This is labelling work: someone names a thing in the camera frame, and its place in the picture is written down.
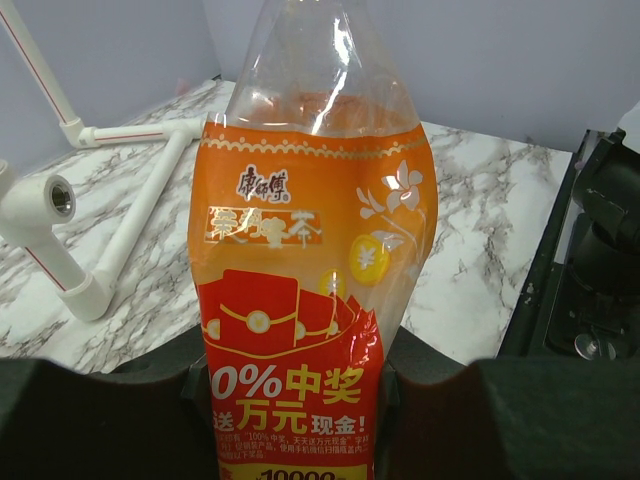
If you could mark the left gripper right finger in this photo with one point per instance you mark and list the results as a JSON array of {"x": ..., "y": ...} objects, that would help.
[{"x": 505, "y": 418}]

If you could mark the white PVC pipe frame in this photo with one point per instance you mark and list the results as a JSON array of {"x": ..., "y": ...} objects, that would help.
[{"x": 101, "y": 62}]

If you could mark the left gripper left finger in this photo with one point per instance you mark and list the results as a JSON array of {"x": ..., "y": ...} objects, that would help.
[{"x": 150, "y": 418}]

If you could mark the orange label tea bottle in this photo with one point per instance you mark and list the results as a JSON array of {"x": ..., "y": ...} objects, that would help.
[{"x": 314, "y": 208}]

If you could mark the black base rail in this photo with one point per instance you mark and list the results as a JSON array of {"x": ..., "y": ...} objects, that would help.
[{"x": 581, "y": 295}]

